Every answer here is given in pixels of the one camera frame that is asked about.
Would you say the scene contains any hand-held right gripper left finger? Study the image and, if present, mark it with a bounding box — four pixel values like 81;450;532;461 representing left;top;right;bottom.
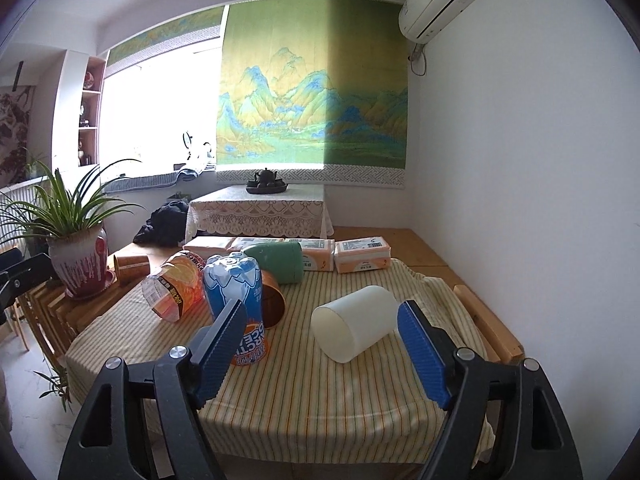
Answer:
58;298;248;480

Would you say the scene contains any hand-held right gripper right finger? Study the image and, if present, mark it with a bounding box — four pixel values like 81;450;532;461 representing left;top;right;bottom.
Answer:
396;300;584;480

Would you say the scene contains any white cup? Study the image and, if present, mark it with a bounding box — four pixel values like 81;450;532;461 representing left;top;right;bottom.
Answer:
310;285;402;364

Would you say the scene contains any wooden cup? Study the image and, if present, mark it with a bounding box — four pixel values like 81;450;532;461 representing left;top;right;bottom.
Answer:
113;254;151;281
258;270;287;329

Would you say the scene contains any green cup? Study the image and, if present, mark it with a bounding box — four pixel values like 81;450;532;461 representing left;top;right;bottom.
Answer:
241;242;305;286

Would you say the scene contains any blue and orange drink bottle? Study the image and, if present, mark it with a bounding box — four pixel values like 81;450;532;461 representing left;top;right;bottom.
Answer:
202;254;271;367

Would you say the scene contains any wooden table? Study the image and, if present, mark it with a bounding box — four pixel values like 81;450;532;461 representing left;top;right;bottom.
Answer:
30;227;526;366

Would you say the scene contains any striped tablecloth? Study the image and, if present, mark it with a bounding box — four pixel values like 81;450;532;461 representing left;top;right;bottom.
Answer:
64;257;497;467

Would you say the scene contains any orange tissue pack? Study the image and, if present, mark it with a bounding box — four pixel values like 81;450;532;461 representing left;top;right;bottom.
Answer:
334;236;392;275
295;238;335;273
183;236;241;257

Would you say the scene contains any black bag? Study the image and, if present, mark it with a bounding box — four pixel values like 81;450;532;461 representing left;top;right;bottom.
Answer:
132;200;191;248

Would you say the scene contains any lace-covered low table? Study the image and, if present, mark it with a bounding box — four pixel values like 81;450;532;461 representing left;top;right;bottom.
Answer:
184;184;335;244

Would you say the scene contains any dark teapot set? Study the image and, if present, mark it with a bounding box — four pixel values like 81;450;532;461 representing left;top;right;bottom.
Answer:
245;167;289;195

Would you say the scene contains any wooden folding chair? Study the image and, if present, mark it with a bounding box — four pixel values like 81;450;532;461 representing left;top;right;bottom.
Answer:
14;280;88;361

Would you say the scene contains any potted spider plant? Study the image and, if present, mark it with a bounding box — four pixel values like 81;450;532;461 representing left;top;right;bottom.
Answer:
0;158;147;301

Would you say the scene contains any blue window cushion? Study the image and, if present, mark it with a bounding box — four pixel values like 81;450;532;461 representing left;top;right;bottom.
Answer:
100;157;217;194

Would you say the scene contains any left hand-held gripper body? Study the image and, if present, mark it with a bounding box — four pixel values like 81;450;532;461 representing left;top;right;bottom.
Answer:
0;252;55;326

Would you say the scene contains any white radiator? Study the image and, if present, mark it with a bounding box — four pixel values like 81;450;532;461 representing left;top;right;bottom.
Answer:
0;176;53;256

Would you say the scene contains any landscape painting blind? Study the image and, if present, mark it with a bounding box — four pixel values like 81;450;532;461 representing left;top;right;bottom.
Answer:
214;0;410;191

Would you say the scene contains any landscape painting valance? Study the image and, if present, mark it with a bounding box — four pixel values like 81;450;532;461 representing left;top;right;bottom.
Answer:
107;6;224;67

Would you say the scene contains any white air conditioner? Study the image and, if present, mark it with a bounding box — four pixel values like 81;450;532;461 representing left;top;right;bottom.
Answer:
398;0;485;45

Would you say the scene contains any white wall shelf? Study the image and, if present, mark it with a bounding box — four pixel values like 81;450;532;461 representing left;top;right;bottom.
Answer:
50;49;109;171

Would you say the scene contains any red floral wall hanging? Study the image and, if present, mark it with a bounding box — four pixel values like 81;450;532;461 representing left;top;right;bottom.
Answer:
0;85;35;188

